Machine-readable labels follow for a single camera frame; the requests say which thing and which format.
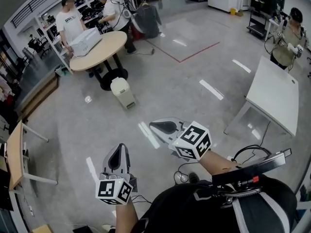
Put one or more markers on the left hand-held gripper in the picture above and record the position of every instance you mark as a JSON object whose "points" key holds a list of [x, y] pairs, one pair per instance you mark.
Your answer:
{"points": [[114, 190]]}

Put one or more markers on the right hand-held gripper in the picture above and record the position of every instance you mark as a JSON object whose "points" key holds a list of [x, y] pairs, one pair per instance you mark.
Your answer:
{"points": [[192, 142]]}

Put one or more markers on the cream pedal trash bin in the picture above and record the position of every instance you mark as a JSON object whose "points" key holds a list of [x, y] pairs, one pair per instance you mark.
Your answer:
{"points": [[122, 91]]}

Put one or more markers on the person's left forearm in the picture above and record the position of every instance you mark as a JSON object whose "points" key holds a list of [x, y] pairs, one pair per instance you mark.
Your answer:
{"points": [[126, 215]]}

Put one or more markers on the person's right forearm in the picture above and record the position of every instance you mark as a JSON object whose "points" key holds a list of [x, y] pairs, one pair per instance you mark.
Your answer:
{"points": [[216, 162]]}

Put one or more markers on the small yellow bin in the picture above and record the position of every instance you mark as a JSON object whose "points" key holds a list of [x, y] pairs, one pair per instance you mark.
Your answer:
{"points": [[232, 11]]}

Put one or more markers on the person's black shoe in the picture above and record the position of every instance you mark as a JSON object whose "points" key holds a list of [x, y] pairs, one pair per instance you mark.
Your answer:
{"points": [[193, 178]]}

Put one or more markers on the person's white shoe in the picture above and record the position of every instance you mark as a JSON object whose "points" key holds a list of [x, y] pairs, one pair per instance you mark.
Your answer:
{"points": [[108, 227]]}

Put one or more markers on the person's black shirt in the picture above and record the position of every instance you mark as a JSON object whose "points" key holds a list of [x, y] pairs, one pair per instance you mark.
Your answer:
{"points": [[189, 210]]}

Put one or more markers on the black chest-mounted device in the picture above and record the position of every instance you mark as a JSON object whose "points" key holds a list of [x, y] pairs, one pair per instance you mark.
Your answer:
{"points": [[252, 171]]}

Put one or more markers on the round wooden table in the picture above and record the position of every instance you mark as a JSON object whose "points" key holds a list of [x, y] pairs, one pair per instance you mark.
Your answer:
{"points": [[107, 50]]}

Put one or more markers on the white power strip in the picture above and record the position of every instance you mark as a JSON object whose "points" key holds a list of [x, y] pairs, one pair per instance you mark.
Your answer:
{"points": [[30, 210]]}

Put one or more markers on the wooden floor platform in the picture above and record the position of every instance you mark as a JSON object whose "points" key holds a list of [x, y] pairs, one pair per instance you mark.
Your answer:
{"points": [[40, 93]]}

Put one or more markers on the wooden desk with white legs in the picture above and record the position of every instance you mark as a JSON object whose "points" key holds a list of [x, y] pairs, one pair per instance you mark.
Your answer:
{"points": [[15, 154]]}

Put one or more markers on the small white waste basket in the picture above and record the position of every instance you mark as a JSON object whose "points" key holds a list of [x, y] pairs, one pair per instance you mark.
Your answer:
{"points": [[59, 70]]}

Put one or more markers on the grey jacket on rack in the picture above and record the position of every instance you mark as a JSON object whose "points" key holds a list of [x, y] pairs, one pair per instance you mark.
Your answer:
{"points": [[147, 21]]}

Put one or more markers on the white rectangular desk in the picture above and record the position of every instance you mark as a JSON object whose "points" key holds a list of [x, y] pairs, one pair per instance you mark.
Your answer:
{"points": [[274, 93]]}

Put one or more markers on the white cardboard box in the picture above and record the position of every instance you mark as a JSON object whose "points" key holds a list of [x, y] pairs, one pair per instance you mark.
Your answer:
{"points": [[86, 42]]}

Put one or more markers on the white storage shelving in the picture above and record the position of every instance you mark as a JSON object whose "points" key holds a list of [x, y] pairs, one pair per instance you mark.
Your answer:
{"points": [[60, 45]]}

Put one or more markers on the black wheeled cart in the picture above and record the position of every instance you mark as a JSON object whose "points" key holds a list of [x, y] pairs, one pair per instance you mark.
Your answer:
{"points": [[257, 27]]}

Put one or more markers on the black office chair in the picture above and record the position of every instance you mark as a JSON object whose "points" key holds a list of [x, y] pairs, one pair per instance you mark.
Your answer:
{"points": [[37, 45]]}

